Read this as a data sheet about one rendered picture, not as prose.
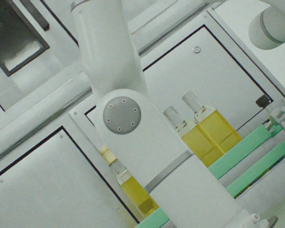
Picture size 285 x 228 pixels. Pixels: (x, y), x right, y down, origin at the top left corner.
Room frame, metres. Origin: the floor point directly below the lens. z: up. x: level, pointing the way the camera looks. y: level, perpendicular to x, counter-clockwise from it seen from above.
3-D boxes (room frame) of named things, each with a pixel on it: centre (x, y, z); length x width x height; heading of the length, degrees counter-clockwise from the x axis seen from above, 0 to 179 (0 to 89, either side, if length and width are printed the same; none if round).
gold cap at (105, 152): (1.36, 0.12, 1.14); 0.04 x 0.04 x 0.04
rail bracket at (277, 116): (1.30, -0.21, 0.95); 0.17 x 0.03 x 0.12; 12
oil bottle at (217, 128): (1.40, -0.11, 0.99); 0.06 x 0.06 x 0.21; 12
